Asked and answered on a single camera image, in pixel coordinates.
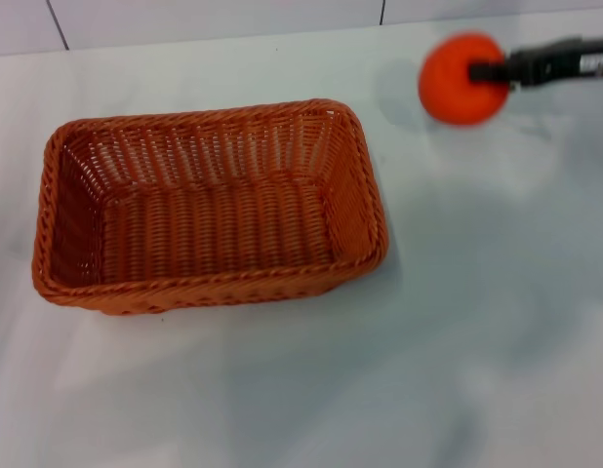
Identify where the orange round fruit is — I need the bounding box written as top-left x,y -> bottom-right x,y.
417,29 -> 511,128

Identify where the orange woven plastic basket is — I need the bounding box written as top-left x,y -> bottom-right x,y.
31,97 -> 390,318

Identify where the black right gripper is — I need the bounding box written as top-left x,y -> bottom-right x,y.
468,33 -> 603,93

